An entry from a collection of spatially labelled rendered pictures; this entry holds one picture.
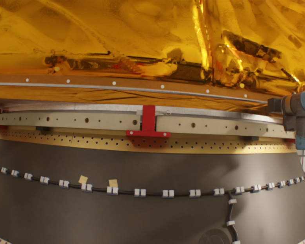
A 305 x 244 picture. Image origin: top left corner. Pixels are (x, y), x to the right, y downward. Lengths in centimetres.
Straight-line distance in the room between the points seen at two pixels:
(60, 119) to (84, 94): 11
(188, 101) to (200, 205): 36
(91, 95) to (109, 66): 11
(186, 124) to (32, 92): 51
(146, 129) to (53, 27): 45
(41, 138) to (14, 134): 18
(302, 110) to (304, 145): 11
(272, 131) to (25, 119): 90
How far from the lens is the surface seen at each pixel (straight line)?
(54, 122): 128
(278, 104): 133
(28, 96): 126
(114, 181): 119
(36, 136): 138
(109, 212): 115
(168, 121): 121
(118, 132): 127
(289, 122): 131
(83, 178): 121
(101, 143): 125
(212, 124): 125
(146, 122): 119
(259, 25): 150
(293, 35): 158
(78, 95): 126
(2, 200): 138
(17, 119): 142
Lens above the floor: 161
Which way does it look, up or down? 4 degrees up
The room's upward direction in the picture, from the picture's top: 2 degrees clockwise
